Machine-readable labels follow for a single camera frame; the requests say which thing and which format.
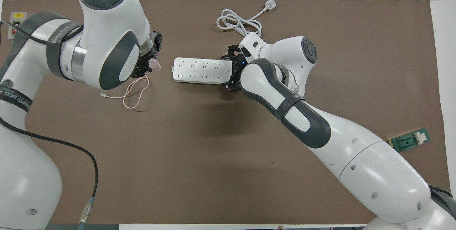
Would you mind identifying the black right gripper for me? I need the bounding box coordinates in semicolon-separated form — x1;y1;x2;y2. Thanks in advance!
220;45;248;92

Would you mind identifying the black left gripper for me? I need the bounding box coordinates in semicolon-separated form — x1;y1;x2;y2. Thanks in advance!
131;30;163;79

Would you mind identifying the white power strip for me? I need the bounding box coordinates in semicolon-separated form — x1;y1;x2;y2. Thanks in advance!
173;57;234;86

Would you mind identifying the pink charging cable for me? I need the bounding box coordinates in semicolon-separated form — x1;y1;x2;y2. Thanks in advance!
100;74;150;109

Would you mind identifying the brown table mat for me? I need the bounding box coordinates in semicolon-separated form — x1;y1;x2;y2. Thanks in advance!
0;0;450;225

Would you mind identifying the white power cord with plug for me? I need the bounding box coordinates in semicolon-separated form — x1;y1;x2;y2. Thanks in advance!
216;0;277;40

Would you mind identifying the grey on-off switch box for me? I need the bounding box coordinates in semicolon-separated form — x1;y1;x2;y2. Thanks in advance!
7;11;36;41

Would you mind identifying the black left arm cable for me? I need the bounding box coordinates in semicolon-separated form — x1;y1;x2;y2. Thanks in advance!
0;20;99;230

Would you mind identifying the green knife switch block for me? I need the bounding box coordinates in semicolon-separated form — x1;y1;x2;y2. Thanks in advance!
388;129;430;153

